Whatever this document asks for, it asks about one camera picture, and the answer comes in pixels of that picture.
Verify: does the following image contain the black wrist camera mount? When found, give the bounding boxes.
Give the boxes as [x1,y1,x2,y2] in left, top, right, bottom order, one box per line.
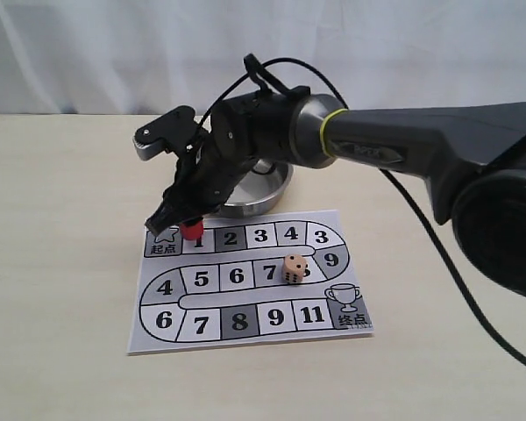
[132,105,197,161]

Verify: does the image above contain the round stainless steel bowl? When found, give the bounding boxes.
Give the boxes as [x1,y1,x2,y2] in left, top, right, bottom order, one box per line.
[216,160,294,218]

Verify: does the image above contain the black cable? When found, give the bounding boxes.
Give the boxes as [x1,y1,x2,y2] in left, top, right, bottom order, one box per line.
[199,53,526,378]

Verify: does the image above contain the beige wooden die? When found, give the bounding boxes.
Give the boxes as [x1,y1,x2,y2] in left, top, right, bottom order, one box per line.
[281,254,308,284]

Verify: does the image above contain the red cylinder game piece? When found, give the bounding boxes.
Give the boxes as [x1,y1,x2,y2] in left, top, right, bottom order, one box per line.
[179,218,204,241]

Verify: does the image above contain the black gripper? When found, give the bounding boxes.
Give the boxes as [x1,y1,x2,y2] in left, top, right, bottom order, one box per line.
[145,86,310,233]

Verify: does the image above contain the printed paper game board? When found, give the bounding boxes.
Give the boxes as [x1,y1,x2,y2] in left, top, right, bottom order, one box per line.
[127,210,373,355]

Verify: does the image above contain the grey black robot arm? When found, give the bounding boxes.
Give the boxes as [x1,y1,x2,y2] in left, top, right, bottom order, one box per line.
[133,86,526,297]

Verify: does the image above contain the white backdrop curtain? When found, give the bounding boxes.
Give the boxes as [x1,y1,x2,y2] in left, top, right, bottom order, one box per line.
[0,1,526,114]

